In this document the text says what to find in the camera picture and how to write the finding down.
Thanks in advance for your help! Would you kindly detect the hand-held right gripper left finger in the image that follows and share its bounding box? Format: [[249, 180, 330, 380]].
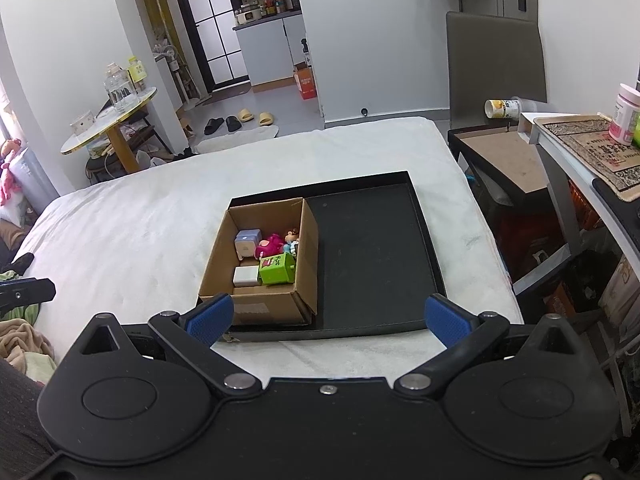
[[72, 292, 262, 399]]

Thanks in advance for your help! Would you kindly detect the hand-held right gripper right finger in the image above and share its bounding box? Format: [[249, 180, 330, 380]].
[[394, 293, 587, 397]]

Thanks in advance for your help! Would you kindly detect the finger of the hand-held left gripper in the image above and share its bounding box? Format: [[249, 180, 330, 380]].
[[0, 277, 57, 312]]

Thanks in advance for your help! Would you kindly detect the lavender blue cube toy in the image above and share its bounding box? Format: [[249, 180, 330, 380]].
[[234, 229, 264, 262]]

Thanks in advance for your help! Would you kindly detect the pink red plush figure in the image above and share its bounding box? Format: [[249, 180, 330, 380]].
[[254, 233, 286, 262]]

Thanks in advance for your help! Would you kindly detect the black rectangular tray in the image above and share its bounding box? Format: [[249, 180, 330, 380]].
[[220, 171, 447, 342]]

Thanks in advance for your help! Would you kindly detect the brown cardboard box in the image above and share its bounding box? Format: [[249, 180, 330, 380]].
[[198, 197, 320, 327]]

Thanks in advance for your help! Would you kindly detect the black cloth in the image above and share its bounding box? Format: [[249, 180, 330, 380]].
[[9, 252, 36, 277]]

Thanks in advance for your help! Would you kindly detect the beige cloth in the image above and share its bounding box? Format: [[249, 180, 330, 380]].
[[0, 319, 57, 385]]

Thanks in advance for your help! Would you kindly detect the green block toy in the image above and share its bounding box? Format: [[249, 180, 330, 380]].
[[258, 252, 297, 286]]

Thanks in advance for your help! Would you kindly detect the white pillow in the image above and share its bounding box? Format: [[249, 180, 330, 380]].
[[0, 146, 62, 227]]

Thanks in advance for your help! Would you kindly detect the person's dark trouser leg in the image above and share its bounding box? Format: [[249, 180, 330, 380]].
[[0, 357, 55, 471]]

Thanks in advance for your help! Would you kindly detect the pink plush toy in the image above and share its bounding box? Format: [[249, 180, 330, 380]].
[[0, 137, 24, 207]]

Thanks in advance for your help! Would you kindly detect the white plastic bag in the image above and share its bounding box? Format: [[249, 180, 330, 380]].
[[134, 150, 167, 172]]

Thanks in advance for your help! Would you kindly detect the white printed carton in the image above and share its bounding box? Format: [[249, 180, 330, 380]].
[[597, 254, 640, 327]]

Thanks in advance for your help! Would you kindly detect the clear plastic box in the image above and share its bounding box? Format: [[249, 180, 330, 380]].
[[69, 109, 97, 135]]

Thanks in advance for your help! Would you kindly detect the white floor mat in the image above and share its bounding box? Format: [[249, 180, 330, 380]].
[[193, 124, 280, 155]]

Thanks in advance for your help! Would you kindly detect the grey white desk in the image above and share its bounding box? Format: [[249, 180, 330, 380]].
[[519, 112, 640, 438]]

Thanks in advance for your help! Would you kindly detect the round gold rimmed table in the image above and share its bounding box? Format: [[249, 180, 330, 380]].
[[60, 86, 159, 174]]

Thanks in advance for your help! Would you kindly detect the black low rack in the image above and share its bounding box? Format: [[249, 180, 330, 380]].
[[84, 109, 172, 182]]

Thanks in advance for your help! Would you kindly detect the yellow white can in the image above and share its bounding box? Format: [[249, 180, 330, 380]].
[[483, 95, 539, 121]]

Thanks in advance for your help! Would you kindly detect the large clear glass jar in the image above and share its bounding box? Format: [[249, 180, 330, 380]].
[[103, 62, 136, 112]]

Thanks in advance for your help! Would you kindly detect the dark doormat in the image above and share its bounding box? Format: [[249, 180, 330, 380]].
[[201, 85, 254, 107]]

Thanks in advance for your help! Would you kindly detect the white standing fan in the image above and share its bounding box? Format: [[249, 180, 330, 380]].
[[152, 42, 202, 112]]

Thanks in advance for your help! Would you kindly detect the patterned desk mat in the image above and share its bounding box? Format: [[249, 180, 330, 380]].
[[542, 115, 640, 204]]

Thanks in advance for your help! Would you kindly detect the yellow lid plastic bottle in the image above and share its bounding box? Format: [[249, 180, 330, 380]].
[[126, 56, 149, 94]]

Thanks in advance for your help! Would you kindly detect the orange cardboard box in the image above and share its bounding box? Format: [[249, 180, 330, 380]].
[[293, 62, 319, 100]]

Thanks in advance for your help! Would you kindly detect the grey chair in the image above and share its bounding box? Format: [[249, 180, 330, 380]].
[[444, 10, 549, 129]]

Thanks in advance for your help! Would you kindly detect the pink lid white jar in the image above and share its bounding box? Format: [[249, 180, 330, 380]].
[[607, 83, 640, 146]]

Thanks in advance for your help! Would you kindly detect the white kitchen cabinet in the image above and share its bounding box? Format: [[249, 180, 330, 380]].
[[232, 10, 309, 89]]

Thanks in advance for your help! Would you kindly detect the black framed glass door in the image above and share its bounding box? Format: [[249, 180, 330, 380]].
[[166, 0, 251, 94]]

